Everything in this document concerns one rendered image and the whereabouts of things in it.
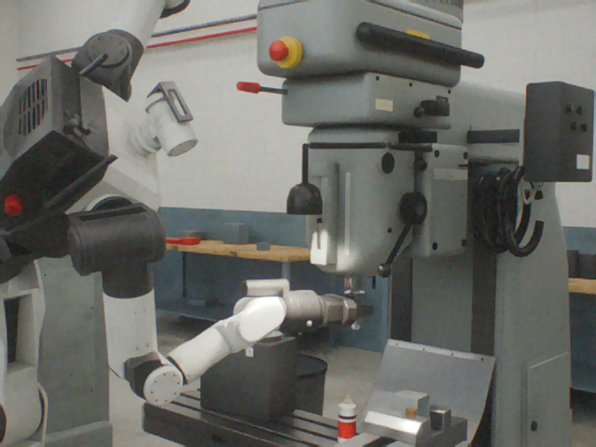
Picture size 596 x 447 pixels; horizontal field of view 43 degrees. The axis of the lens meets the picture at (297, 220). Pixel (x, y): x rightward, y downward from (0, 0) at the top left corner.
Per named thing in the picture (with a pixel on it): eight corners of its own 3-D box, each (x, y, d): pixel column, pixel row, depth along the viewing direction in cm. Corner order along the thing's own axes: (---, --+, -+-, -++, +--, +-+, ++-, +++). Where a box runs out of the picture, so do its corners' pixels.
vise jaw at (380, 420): (415, 445, 149) (416, 425, 149) (363, 432, 157) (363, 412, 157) (430, 437, 154) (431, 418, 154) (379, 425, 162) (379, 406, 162)
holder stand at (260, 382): (268, 422, 185) (269, 341, 184) (199, 406, 197) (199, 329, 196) (296, 410, 195) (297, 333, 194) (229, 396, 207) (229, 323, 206)
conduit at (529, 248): (510, 261, 163) (512, 163, 162) (443, 254, 174) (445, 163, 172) (545, 254, 177) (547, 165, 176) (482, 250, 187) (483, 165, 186)
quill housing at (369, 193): (370, 281, 154) (372, 122, 153) (293, 272, 168) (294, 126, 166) (419, 273, 169) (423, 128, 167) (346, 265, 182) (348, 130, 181)
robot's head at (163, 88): (153, 143, 144) (174, 121, 139) (134, 105, 146) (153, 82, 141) (178, 139, 149) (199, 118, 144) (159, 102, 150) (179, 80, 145)
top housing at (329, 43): (344, 62, 141) (345, -26, 140) (243, 74, 158) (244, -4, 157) (468, 88, 176) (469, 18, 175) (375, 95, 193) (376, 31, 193)
